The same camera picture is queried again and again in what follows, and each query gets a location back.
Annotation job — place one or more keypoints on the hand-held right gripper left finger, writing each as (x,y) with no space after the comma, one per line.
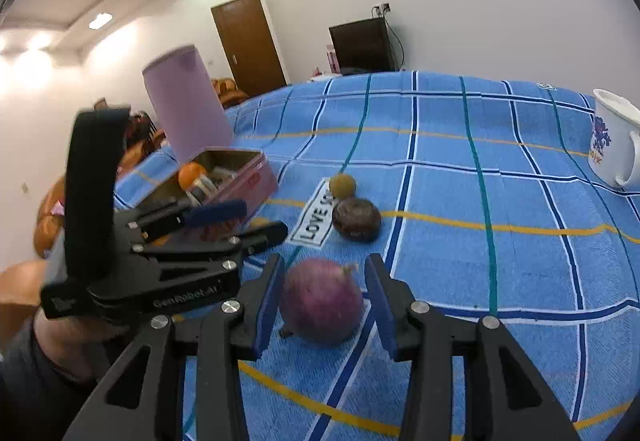
(265,316)

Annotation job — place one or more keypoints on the large orange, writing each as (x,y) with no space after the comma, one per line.
(190,173)

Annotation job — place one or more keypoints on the white printed mug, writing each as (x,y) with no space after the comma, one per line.
(612,141)

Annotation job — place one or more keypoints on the wooden armchair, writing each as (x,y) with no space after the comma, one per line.
(230,93)
(50,216)
(140,146)

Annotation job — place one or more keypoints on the person's left hand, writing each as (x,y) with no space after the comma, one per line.
(65,336)

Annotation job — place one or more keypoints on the black television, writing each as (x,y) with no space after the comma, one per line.
(362,46)

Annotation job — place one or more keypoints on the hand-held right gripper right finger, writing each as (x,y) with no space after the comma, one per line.
(382,316)

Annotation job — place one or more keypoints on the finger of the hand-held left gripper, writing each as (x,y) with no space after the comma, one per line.
(260,238)
(215,213)

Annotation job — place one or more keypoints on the dark passion fruit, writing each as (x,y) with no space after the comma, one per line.
(356,218)

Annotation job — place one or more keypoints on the purple round fruit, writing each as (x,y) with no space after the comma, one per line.
(320,301)

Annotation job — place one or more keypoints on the pink tin box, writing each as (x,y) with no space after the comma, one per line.
(255,181)

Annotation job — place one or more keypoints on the yellowish longan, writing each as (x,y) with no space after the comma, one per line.
(342,184)

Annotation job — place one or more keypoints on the brown wooden door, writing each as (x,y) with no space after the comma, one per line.
(250,43)

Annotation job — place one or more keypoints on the person's left forearm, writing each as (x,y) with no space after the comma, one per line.
(30,391)

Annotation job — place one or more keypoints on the recessed ceiling light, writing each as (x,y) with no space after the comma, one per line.
(100,20)

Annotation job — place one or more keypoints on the wall socket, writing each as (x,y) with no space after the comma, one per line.
(384,7)

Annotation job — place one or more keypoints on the blue checked blanket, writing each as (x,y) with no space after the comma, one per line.
(475,246)

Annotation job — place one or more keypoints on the small red object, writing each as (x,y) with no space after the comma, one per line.
(316,71)

